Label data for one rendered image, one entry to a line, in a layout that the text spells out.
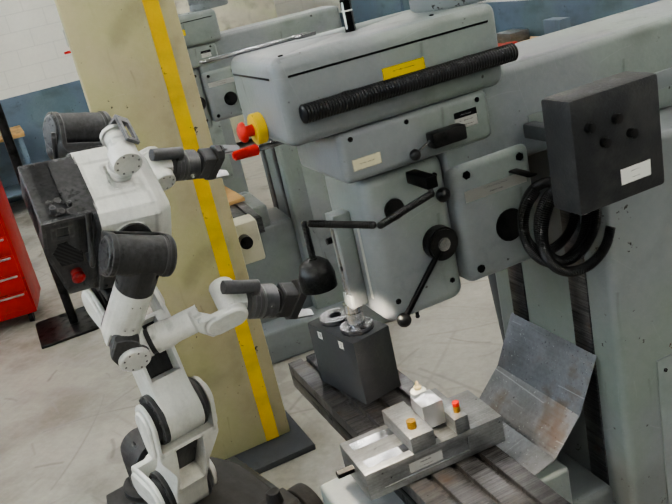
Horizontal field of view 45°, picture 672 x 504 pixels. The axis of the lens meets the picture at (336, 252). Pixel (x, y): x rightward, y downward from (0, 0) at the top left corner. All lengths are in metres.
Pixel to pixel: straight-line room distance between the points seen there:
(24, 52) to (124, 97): 7.28
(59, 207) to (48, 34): 8.66
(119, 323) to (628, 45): 1.27
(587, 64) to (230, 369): 2.30
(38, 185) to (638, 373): 1.41
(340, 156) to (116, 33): 1.85
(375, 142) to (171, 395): 0.98
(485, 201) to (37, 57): 9.12
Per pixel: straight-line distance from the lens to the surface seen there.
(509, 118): 1.70
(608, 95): 1.50
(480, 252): 1.70
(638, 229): 1.81
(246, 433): 3.77
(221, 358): 3.59
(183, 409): 2.20
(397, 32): 1.53
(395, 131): 1.55
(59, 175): 1.97
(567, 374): 2.00
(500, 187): 1.70
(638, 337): 1.90
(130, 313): 1.89
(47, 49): 10.52
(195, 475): 2.45
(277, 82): 1.44
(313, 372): 2.40
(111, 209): 1.88
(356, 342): 2.10
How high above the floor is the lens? 2.05
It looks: 20 degrees down
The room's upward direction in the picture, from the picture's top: 13 degrees counter-clockwise
